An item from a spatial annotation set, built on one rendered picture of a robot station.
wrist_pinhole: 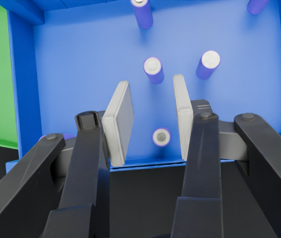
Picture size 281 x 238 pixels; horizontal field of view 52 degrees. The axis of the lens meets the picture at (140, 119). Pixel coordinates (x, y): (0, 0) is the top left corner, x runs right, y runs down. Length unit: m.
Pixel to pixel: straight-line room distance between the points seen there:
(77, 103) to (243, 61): 0.20
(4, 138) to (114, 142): 0.54
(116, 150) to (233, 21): 0.25
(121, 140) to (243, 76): 0.22
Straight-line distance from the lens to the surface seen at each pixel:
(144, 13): 0.31
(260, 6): 0.35
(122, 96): 0.18
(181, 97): 0.16
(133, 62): 0.35
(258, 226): 0.81
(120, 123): 0.16
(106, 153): 0.15
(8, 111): 0.68
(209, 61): 0.28
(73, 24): 0.38
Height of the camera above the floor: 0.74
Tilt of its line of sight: 83 degrees down
